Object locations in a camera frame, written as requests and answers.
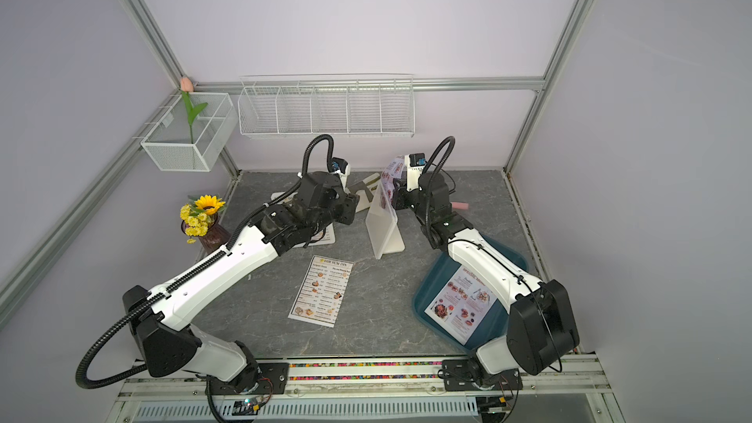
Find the special menu sheet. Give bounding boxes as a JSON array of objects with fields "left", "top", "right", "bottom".
[
  {"left": 378, "top": 156, "right": 405, "bottom": 212},
  {"left": 424, "top": 266, "right": 497, "bottom": 346}
]

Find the white menu holder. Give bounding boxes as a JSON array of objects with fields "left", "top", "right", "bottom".
[
  {"left": 365, "top": 181, "right": 405, "bottom": 260},
  {"left": 264, "top": 192, "right": 336, "bottom": 254}
]

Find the dim sum menu sheet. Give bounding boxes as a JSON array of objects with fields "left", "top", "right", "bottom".
[{"left": 288, "top": 256, "right": 354, "bottom": 328}]

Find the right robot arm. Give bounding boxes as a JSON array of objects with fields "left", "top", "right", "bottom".
[{"left": 392, "top": 168, "right": 580, "bottom": 376}]

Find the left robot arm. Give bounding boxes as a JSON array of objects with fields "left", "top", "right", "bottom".
[{"left": 132, "top": 170, "right": 358, "bottom": 390}]

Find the yellow sunflower bouquet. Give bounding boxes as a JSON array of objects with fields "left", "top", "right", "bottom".
[{"left": 179, "top": 195, "right": 226, "bottom": 244}]

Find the teal plastic tray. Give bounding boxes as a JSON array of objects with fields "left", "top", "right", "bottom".
[{"left": 412, "top": 254, "right": 508, "bottom": 354}]

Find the small white mesh basket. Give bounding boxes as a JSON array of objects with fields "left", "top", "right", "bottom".
[{"left": 141, "top": 92, "right": 238, "bottom": 172}]

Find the pink artificial tulip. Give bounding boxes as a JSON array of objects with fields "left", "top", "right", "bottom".
[{"left": 179, "top": 76, "right": 208, "bottom": 144}]

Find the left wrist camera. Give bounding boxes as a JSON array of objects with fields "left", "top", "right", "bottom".
[{"left": 329, "top": 157, "right": 351, "bottom": 189}]

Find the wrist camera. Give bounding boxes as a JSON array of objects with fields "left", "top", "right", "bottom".
[
  {"left": 329, "top": 157, "right": 351, "bottom": 189},
  {"left": 405, "top": 153, "right": 427, "bottom": 191}
]

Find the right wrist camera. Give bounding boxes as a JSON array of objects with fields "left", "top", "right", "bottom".
[{"left": 405, "top": 153, "right": 427, "bottom": 191}]

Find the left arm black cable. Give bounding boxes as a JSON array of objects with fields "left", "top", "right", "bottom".
[{"left": 74, "top": 133, "right": 336, "bottom": 390}]

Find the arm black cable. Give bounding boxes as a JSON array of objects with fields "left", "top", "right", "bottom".
[
  {"left": 74, "top": 133, "right": 336, "bottom": 390},
  {"left": 422, "top": 135, "right": 564, "bottom": 374}
]

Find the long white wire basket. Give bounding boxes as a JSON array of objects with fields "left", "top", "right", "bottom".
[{"left": 238, "top": 74, "right": 416, "bottom": 138}]

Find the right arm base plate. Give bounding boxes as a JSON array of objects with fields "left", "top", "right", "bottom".
[{"left": 437, "top": 358, "right": 523, "bottom": 392}]

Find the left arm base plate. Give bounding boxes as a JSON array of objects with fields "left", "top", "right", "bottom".
[{"left": 208, "top": 362, "right": 290, "bottom": 396}]

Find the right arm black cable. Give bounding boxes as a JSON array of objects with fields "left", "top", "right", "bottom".
[{"left": 422, "top": 135, "right": 564, "bottom": 374}]

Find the aluminium front rail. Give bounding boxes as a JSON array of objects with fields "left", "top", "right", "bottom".
[{"left": 108, "top": 354, "right": 625, "bottom": 422}]

